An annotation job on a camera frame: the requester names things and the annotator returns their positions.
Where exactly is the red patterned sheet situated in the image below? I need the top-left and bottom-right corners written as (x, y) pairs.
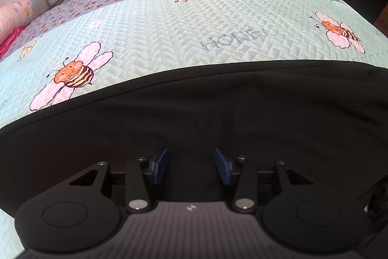
top-left (0, 26), bottom-right (26, 58)

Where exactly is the floral rolled duvet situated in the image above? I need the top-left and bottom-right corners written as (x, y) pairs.
top-left (0, 0), bottom-right (33, 43)

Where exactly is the black garment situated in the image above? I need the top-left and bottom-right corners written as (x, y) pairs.
top-left (1, 60), bottom-right (387, 215)

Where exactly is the mint bee quilt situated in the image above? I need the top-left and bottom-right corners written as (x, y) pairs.
top-left (1, 0), bottom-right (387, 258)

